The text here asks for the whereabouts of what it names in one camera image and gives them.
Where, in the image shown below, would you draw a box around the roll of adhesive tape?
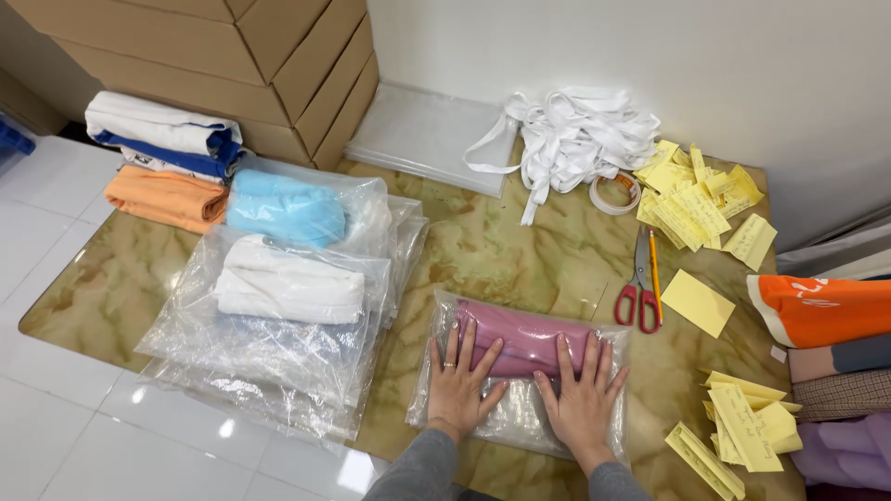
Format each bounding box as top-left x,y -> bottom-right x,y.
589,171 -> 643,217

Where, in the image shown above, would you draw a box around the bundle of white ribbon strips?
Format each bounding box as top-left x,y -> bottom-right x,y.
463,86 -> 662,227

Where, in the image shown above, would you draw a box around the person's left hand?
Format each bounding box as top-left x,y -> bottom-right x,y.
426,319 -> 510,440

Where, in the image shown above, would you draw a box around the person's right hand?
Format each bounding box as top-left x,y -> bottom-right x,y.
532,331 -> 630,470

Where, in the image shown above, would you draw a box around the stack of empty clear bags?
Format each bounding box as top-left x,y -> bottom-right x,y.
344,82 -> 520,199

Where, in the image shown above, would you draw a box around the heap of written yellow notes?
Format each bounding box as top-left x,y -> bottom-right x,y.
632,139 -> 778,273

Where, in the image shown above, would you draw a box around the bagged white garment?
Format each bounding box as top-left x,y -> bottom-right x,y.
135,224 -> 392,409

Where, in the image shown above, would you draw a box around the folded white printed garment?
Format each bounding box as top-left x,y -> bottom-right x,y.
120,145 -> 231,186

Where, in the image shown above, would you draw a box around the folded pink garment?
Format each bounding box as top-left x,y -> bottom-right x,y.
455,299 -> 594,380

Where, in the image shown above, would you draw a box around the blank yellow paper note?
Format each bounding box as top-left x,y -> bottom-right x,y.
660,269 -> 736,340

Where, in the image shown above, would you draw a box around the pile of yellow paper slips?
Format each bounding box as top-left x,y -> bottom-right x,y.
664,369 -> 804,501

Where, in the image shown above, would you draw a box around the pile of folded clothes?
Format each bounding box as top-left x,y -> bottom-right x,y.
746,273 -> 891,491

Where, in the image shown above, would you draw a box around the yellow pencil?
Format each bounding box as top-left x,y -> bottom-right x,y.
648,228 -> 664,328

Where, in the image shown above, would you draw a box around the bagged light blue garment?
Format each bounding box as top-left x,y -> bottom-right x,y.
224,154 -> 393,257

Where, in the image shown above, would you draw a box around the blue plastic crate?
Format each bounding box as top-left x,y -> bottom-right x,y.
0,111 -> 36,157

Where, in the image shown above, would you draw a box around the red-handled scissors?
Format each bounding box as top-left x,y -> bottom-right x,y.
614,224 -> 661,335

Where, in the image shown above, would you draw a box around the folded orange garment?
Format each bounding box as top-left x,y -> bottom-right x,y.
103,164 -> 231,235

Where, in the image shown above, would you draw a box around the clear plastic bag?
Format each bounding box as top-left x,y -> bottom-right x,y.
406,288 -> 632,469

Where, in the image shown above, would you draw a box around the stack of cardboard boxes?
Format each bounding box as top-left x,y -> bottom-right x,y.
6,0 -> 381,172

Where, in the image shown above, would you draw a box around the stack of bagged garments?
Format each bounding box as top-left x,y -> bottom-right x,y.
136,195 -> 431,456

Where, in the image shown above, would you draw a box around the folded white and blue garment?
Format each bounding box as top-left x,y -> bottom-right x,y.
84,90 -> 246,180

